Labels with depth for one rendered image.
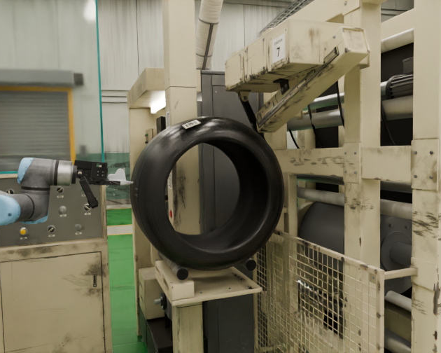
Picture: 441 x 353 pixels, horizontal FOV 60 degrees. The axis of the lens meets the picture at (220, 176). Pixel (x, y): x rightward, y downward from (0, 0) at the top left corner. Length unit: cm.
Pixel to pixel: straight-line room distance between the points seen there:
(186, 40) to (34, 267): 134
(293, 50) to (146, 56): 979
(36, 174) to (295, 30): 98
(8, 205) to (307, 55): 105
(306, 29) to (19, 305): 182
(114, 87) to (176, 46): 904
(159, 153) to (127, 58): 968
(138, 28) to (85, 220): 936
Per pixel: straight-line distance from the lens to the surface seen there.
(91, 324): 228
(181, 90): 182
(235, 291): 158
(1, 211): 131
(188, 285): 150
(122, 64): 1097
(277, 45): 141
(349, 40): 135
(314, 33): 140
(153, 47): 1111
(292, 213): 198
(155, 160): 137
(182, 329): 198
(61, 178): 142
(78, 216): 217
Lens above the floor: 135
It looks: 4 degrees down
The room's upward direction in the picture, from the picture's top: 1 degrees counter-clockwise
